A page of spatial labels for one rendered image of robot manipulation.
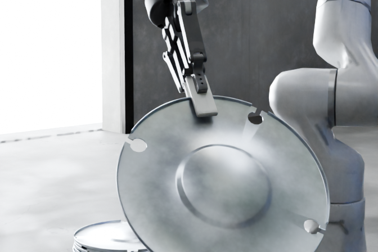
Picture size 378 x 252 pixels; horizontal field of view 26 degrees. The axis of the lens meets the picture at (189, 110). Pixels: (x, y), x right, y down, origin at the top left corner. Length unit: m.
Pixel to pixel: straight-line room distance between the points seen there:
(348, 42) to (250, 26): 5.33
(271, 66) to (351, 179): 5.58
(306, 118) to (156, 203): 0.55
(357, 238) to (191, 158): 0.58
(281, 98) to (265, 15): 5.50
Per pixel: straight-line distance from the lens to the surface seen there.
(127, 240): 2.15
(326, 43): 1.61
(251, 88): 6.95
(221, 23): 6.67
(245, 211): 1.07
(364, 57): 1.57
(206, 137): 1.13
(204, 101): 1.14
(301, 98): 1.54
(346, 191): 1.56
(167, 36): 1.24
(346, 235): 1.58
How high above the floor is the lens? 0.96
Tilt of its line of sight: 8 degrees down
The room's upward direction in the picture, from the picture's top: straight up
